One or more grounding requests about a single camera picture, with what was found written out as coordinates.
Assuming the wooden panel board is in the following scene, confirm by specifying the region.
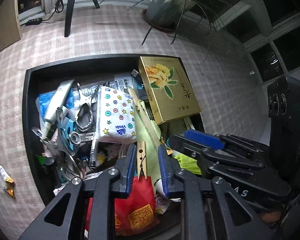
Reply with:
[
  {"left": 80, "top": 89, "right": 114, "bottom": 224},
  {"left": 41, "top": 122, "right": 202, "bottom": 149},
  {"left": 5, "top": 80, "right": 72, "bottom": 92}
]
[{"left": 0, "top": 0, "right": 22, "bottom": 52}]

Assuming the black stand leg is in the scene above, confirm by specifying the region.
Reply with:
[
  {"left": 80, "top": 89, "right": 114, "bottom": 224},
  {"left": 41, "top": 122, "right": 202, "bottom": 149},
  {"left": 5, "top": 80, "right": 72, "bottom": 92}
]
[{"left": 64, "top": 0, "right": 75, "bottom": 37}]

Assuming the white dotted tissue pack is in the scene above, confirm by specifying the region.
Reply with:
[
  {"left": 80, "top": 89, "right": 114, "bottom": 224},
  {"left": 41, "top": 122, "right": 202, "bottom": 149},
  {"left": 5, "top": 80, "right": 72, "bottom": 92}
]
[{"left": 95, "top": 86, "right": 136, "bottom": 144}]

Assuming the yellow flower tea box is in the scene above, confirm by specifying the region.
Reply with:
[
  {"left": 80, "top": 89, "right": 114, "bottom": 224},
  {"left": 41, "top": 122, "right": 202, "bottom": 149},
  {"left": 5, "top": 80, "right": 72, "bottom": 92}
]
[{"left": 139, "top": 56, "right": 201, "bottom": 125}]

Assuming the potted plant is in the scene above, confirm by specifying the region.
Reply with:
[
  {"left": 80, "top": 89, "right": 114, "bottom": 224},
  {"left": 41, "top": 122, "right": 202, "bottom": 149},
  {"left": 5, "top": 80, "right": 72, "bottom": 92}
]
[{"left": 95, "top": 0, "right": 231, "bottom": 65}]

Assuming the red coffee creamer sachet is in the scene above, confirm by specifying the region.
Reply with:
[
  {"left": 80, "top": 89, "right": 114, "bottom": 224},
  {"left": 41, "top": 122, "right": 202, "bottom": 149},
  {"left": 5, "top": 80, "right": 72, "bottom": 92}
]
[{"left": 155, "top": 194, "right": 171, "bottom": 215}]

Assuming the black power strip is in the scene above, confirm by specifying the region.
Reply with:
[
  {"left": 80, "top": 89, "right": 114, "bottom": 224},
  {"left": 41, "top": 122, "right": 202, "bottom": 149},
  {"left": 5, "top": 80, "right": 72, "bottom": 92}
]
[{"left": 25, "top": 18, "right": 43, "bottom": 26}]

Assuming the red fabric pouch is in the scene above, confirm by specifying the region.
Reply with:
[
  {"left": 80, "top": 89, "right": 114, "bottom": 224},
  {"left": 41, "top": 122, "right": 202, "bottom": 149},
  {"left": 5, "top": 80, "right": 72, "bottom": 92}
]
[{"left": 84, "top": 175, "right": 161, "bottom": 237}]

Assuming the black storage box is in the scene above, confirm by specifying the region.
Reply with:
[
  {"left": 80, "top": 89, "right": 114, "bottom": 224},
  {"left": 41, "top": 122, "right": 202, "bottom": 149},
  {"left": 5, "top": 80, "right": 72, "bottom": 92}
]
[{"left": 22, "top": 53, "right": 206, "bottom": 207}]

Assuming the silver cosmetic tube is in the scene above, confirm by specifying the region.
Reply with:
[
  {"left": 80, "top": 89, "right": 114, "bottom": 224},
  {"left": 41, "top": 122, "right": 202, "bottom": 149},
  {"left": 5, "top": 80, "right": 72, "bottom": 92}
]
[{"left": 41, "top": 80, "right": 74, "bottom": 140}]

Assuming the wooden clothespin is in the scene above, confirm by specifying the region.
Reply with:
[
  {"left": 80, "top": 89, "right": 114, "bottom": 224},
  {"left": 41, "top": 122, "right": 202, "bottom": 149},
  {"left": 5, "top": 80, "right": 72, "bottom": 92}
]
[{"left": 136, "top": 141, "right": 147, "bottom": 179}]

